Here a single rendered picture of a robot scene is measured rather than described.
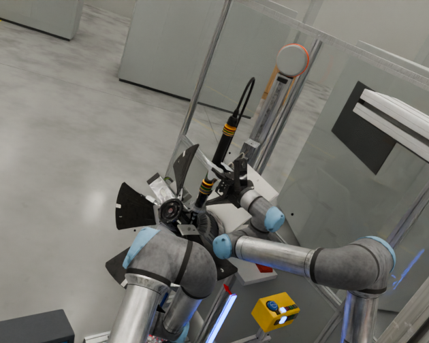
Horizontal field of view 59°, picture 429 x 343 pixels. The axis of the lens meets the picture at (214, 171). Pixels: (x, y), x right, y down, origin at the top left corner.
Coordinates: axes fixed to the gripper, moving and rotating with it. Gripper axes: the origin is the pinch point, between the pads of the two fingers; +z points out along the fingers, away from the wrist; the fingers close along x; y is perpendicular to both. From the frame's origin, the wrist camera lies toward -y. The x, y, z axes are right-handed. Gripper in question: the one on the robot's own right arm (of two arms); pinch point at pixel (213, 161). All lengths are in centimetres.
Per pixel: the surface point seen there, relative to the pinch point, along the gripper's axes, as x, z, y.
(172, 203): -0.9, 11.0, 27.8
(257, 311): 15, -39, 49
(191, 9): 337, 425, 5
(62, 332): -66, -29, 26
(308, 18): 864, 561, -42
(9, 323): -75, -20, 28
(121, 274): -22, 4, 56
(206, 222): 13.4, 1.1, 33.5
